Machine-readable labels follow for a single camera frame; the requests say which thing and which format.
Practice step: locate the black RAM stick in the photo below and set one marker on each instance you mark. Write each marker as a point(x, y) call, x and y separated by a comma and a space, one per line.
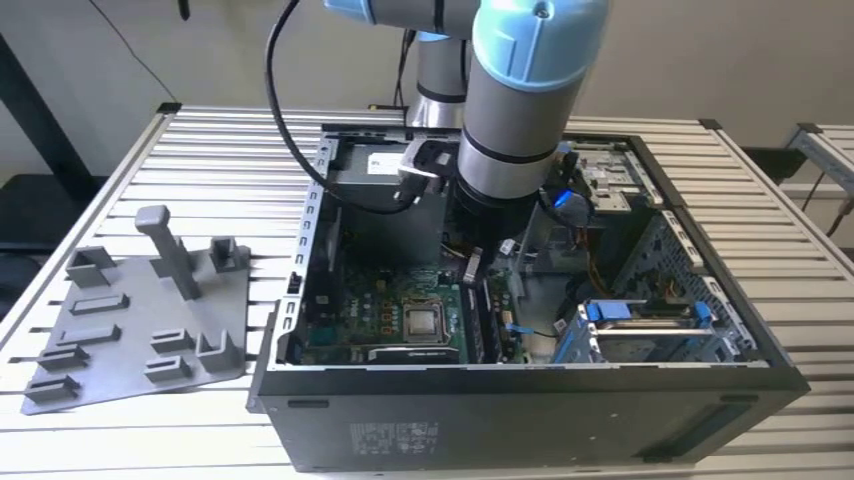
point(476, 325)
point(494, 325)

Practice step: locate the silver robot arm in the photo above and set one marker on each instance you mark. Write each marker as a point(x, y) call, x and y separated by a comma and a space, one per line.
point(514, 125)

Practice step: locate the black RAM slot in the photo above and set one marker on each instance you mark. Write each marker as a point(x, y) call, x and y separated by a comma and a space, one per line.
point(468, 325)
point(484, 325)

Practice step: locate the grey metal drive cage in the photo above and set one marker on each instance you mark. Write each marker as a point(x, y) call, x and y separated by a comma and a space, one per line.
point(556, 250)

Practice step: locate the grey power supply unit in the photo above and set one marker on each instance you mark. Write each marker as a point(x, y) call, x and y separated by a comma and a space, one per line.
point(380, 235)

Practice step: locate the CPU socket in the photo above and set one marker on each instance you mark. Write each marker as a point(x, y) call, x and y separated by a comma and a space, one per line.
point(423, 303)

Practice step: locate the green motherboard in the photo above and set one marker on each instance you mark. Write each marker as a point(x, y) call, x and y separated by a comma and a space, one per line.
point(374, 285)

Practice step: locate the silver CPU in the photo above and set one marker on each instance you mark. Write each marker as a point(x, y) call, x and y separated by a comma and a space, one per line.
point(424, 322)

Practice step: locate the blue disk carrier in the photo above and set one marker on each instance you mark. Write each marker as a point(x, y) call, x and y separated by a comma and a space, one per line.
point(607, 311)

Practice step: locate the black graphics card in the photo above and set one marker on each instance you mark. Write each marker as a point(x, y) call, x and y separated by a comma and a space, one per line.
point(414, 355)

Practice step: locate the black table corner cap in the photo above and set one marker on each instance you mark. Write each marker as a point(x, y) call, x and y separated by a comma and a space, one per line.
point(170, 107)
point(711, 125)

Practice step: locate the black PC case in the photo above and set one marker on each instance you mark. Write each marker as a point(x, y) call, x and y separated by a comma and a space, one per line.
point(534, 425)

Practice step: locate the aluminium side table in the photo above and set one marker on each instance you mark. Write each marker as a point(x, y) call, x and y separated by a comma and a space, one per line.
point(827, 150)

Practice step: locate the grey plastic parts rack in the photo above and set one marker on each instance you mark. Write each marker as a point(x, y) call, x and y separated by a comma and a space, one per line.
point(136, 350)

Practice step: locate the small black hanging object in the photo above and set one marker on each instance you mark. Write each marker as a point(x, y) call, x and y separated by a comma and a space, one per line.
point(183, 9)

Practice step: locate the black metal stand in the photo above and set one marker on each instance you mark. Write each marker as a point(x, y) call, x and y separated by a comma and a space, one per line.
point(40, 125)

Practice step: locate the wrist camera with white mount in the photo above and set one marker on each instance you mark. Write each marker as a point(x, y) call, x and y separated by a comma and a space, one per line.
point(427, 165)

